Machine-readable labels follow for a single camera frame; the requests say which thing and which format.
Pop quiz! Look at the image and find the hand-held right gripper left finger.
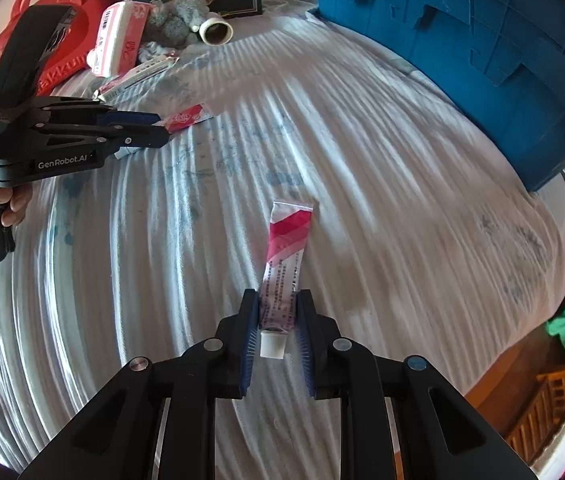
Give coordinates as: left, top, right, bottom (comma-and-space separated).
17, 288, 260, 480

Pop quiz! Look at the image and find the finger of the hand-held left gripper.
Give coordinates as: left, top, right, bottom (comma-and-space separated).
37, 126, 172, 157
25, 96, 166, 131

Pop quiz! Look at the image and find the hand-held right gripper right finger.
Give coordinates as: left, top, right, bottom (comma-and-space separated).
296, 288, 540, 480

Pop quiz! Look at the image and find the pink white medicine box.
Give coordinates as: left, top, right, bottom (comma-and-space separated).
115, 104, 214, 160

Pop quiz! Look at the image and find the pink tissue pack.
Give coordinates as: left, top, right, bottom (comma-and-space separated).
87, 1, 150, 78

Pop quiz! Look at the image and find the pink white ointment tube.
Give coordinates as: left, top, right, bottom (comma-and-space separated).
258, 199, 314, 360

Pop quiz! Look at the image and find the grey plush toy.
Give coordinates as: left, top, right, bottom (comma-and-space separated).
140, 0, 213, 56

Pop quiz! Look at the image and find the cardboard roll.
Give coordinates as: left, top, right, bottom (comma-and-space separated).
197, 15, 234, 47

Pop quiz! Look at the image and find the blue plastic storage crate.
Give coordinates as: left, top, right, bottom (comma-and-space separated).
295, 0, 565, 193

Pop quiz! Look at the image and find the red bear-face case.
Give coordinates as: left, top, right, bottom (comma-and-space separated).
0, 0, 118, 96

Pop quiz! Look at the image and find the small wooden rack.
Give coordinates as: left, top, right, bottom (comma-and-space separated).
505, 360, 565, 466

